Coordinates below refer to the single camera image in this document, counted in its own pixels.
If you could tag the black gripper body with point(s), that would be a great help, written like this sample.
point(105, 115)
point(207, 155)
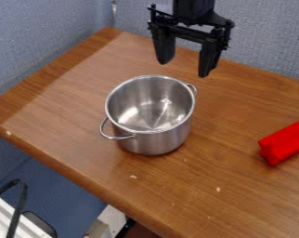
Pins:
point(190, 19)

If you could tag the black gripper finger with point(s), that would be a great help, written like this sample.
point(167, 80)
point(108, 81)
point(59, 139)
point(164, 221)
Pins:
point(210, 57)
point(164, 46)

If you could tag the red rectangular block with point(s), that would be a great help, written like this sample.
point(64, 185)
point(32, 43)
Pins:
point(280, 145)

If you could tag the stainless steel pot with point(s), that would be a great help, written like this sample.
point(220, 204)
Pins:
point(148, 113)

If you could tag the white appliance lower left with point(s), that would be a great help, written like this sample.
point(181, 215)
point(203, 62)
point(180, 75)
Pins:
point(19, 228)

